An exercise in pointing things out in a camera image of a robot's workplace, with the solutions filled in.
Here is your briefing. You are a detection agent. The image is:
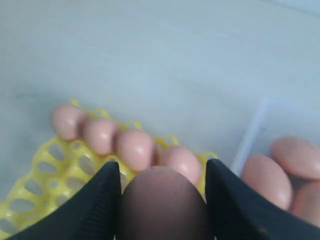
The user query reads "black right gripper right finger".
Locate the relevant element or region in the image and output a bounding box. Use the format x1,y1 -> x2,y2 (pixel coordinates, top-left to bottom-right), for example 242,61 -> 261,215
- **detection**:
205,158 -> 320,240

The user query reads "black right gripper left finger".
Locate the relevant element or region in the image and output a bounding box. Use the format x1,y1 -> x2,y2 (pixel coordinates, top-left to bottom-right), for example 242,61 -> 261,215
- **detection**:
11,161 -> 122,240

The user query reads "yellow plastic egg tray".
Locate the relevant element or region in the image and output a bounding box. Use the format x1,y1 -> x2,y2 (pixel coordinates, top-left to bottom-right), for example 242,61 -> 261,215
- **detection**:
0,98 -> 220,238

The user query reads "brown egg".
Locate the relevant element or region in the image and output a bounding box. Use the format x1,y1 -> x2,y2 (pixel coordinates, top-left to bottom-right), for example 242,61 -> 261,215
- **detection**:
82,117 -> 119,156
50,103 -> 88,141
291,181 -> 320,227
115,129 -> 157,172
158,145 -> 202,185
115,166 -> 215,240
270,136 -> 320,180
241,154 -> 293,210

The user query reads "clear plastic storage box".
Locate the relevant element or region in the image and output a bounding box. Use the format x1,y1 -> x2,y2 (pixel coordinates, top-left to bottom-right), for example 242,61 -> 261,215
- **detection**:
231,97 -> 320,176

